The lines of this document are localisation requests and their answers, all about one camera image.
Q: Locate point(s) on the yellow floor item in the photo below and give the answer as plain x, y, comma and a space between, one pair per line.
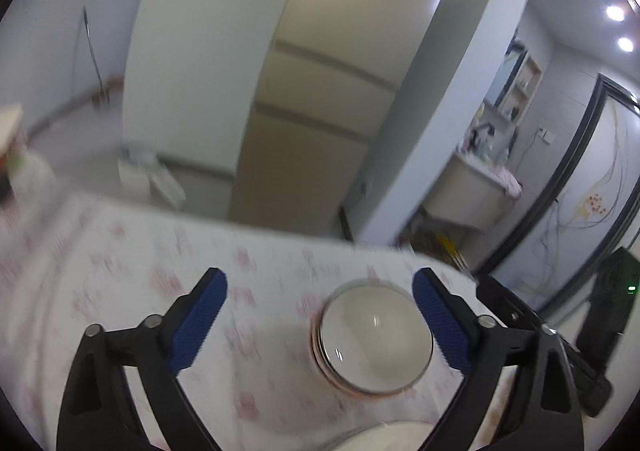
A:
447, 247

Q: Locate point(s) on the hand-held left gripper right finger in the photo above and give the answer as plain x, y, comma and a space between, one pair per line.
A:
442, 323

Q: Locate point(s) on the frosted floral glass door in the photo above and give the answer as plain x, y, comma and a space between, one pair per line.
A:
590, 216

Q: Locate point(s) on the beige bathroom vanity cabinet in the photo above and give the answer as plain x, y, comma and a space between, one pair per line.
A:
460, 201

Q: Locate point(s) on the white ribbed black-rimmed bowl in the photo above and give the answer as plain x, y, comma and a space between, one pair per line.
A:
375, 331

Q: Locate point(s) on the gold three-door refrigerator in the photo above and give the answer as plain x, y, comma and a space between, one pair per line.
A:
310, 131

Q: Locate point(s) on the pink white towel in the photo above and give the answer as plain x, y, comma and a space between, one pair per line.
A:
505, 181

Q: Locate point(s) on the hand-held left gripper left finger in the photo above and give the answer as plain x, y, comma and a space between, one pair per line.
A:
197, 323

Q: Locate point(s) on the bright ceiling light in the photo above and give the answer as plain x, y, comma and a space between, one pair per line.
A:
625, 44
615, 13

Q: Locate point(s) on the black door frame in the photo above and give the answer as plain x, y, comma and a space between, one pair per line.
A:
575, 156

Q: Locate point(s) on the white wall socket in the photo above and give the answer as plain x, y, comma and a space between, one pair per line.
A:
546, 135

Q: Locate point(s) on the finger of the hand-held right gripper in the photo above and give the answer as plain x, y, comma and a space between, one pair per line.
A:
510, 306

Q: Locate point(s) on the white pink floral tablecloth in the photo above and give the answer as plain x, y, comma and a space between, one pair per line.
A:
125, 281

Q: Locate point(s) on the beige wall niche shelf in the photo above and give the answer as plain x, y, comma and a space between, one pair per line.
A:
527, 86

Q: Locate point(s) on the bathroom mirror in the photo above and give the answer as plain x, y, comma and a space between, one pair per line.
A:
510, 76

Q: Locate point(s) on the white plastic box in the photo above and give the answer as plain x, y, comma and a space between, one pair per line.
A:
150, 176

